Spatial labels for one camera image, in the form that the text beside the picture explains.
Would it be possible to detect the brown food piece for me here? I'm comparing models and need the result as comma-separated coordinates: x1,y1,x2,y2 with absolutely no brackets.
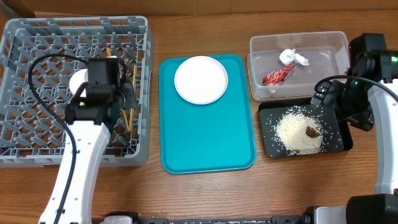
305,126,321,138

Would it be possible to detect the grey bowl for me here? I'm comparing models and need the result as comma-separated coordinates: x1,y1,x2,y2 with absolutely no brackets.
68,68,88,96

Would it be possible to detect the white rice pile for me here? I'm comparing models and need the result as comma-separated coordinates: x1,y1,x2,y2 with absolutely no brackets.
269,105,341,156

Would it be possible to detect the large white plate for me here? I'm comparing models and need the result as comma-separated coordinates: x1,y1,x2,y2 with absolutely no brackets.
174,56,229,105

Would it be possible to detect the white napkin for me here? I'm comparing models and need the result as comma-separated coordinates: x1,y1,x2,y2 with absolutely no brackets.
279,49,309,66

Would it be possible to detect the red snack wrapper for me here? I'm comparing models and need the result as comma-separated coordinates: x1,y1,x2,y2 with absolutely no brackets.
262,65,295,86

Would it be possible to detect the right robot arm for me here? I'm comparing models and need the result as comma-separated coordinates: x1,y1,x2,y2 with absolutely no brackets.
301,33,397,224

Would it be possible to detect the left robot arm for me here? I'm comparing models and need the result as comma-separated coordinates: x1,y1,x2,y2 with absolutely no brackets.
39,56,137,223

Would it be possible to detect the clear plastic bin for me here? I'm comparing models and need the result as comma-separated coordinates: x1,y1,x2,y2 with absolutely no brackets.
248,31,349,101

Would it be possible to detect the black tray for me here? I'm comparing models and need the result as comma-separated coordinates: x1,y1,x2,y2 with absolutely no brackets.
257,98,354,159

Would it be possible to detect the teal serving tray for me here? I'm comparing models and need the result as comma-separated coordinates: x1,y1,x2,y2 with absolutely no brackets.
159,54,256,174

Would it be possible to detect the grey plastic dish rack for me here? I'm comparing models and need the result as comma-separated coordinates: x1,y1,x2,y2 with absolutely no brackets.
1,16,155,167

